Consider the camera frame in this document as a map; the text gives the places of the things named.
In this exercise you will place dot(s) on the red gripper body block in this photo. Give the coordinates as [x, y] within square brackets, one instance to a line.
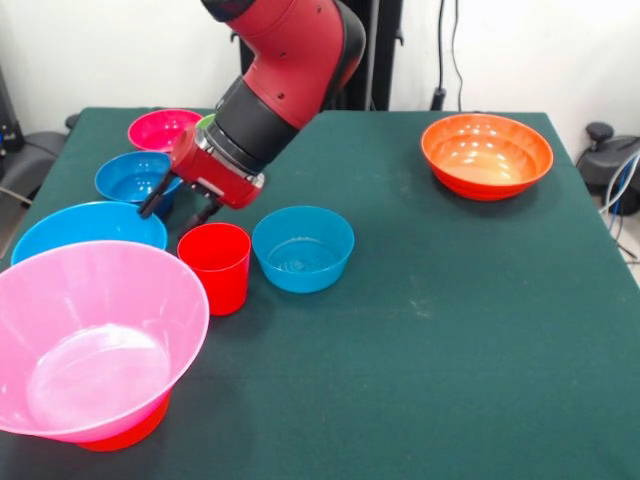
[215, 182]

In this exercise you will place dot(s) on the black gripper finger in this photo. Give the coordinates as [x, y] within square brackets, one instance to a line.
[206, 211]
[154, 200]

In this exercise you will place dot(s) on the small dark blue bowl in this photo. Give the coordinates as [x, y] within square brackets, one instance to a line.
[125, 180]

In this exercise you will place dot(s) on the green cup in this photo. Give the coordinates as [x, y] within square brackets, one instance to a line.
[206, 120]

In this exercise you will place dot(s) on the large blue bowl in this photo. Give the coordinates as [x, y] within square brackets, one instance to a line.
[75, 225]

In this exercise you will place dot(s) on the large pink bowl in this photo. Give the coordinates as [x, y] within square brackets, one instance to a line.
[75, 310]

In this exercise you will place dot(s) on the small orange ridged bowl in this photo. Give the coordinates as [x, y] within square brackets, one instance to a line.
[130, 440]

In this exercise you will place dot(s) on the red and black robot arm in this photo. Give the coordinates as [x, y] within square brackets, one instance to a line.
[295, 65]

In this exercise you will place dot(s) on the red cup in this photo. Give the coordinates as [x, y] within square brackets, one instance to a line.
[220, 270]

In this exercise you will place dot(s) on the small pink-red bowl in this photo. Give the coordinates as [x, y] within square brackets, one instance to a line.
[155, 130]

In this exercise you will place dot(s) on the small light blue ridged bowl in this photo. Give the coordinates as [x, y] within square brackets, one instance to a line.
[300, 250]

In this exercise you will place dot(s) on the black round knob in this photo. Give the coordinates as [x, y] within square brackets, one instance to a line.
[72, 121]

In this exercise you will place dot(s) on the black floor stand base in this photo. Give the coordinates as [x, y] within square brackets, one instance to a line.
[600, 155]
[35, 155]

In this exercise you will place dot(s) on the black equipment rack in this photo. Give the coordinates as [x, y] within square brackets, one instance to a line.
[7, 125]

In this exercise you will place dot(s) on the large orange bowl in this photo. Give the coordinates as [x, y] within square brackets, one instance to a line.
[485, 155]

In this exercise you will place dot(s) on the dark green tablecloth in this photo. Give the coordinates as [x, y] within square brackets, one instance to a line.
[450, 350]

